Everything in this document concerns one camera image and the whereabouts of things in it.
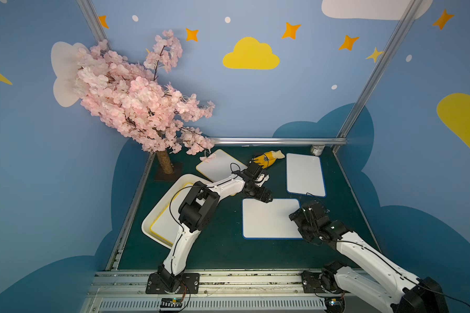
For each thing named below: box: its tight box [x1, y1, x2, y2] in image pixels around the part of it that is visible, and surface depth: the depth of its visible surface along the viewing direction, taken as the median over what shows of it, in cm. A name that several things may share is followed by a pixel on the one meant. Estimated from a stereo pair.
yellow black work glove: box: [253, 149, 286, 169], surface depth 117 cm
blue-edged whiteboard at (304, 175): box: [285, 153, 327, 199], surface depth 113 cm
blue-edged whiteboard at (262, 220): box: [242, 198, 304, 240], surface depth 92 cm
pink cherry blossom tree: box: [73, 29, 215, 175], surface depth 71 cm
